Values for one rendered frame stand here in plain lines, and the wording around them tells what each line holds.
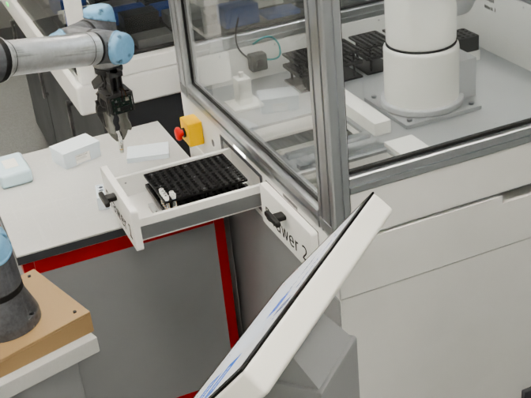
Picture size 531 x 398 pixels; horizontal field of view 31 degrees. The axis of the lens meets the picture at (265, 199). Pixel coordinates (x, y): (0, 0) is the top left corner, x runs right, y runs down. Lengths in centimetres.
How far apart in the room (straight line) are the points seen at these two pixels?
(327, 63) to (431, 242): 53
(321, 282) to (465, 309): 89
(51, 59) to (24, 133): 313
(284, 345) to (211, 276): 141
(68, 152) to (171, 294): 54
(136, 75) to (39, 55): 113
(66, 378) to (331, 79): 91
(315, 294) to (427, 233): 73
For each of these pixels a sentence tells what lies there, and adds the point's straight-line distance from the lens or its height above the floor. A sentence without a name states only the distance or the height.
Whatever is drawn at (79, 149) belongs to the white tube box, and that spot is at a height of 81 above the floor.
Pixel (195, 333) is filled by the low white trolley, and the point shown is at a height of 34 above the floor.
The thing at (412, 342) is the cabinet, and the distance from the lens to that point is 229.
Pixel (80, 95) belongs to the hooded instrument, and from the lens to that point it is 317.
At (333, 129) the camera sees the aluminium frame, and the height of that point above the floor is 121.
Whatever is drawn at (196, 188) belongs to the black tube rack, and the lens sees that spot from 241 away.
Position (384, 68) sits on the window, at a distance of 194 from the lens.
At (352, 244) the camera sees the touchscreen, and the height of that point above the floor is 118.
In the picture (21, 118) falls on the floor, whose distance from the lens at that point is 545.
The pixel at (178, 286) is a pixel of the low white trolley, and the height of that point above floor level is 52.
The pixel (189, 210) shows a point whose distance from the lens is 236.
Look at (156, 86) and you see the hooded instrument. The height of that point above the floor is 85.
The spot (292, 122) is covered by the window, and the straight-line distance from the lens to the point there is 213.
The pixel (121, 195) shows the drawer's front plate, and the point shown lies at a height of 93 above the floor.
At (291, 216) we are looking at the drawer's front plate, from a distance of 219.
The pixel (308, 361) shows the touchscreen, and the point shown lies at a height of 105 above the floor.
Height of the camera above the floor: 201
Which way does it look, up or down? 29 degrees down
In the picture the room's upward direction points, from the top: 6 degrees counter-clockwise
